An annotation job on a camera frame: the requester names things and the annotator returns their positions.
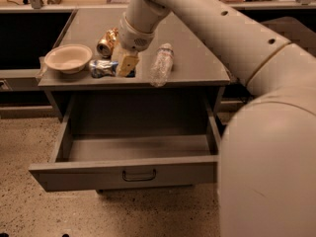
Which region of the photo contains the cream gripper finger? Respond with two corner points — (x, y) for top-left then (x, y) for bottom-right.
(116, 53), (139, 77)
(111, 43), (124, 63)

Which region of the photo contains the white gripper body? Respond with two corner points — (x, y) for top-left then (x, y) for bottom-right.
(118, 13), (155, 52)

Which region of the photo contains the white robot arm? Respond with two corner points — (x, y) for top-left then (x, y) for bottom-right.
(119, 0), (316, 237)

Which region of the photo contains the grey drawer cabinet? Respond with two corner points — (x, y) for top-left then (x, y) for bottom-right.
(38, 6), (231, 120)

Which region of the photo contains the open grey top drawer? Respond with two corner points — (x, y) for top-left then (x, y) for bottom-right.
(29, 89), (220, 192)

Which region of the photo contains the clear plastic water bottle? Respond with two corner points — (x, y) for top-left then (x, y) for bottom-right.
(149, 43), (174, 87)

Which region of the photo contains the white paper bowl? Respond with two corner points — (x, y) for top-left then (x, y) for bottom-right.
(44, 44), (93, 74)

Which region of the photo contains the black drawer handle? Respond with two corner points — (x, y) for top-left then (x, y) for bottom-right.
(121, 169), (156, 183)

